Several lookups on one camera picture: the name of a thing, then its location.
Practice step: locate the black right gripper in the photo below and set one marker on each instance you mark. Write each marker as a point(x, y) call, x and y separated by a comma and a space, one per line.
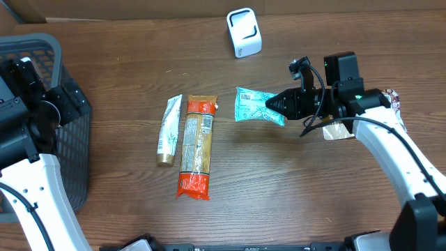
point(295, 110)

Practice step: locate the green teal snack packet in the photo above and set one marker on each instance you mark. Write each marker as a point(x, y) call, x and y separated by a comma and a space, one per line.
point(251, 105)

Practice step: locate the beige brown snack pouch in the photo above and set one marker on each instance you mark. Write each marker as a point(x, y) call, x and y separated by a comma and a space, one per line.
point(338, 131)

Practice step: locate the red orange spaghetti pack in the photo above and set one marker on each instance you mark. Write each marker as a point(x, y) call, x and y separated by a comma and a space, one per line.
point(194, 172)

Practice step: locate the white cream tube gold cap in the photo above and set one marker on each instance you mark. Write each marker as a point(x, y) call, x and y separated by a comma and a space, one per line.
point(169, 132)

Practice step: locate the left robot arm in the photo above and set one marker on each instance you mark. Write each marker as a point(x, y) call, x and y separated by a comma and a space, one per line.
point(31, 176)

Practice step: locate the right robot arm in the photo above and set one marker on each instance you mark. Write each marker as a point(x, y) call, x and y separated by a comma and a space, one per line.
point(368, 115)

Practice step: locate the white barcode scanner box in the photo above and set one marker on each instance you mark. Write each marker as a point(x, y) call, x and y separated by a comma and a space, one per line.
point(244, 32)

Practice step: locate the grey plastic shopping basket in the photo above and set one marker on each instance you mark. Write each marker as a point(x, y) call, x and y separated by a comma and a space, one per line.
point(73, 139)

